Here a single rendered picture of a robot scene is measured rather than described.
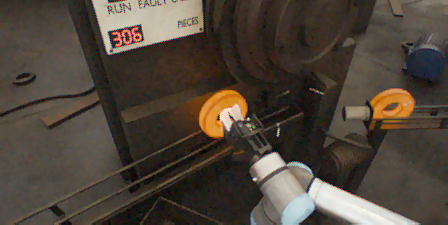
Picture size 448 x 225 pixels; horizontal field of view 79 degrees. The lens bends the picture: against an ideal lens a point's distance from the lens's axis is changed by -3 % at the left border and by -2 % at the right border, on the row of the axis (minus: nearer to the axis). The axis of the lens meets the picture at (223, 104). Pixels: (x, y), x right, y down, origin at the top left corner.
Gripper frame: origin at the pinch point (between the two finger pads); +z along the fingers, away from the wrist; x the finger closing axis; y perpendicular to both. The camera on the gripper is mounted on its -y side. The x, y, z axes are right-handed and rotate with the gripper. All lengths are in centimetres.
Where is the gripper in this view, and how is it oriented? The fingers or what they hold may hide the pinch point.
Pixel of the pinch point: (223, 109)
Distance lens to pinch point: 84.3
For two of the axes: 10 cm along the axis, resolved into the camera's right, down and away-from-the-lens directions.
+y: 1.2, -6.0, -7.9
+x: -8.6, 3.3, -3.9
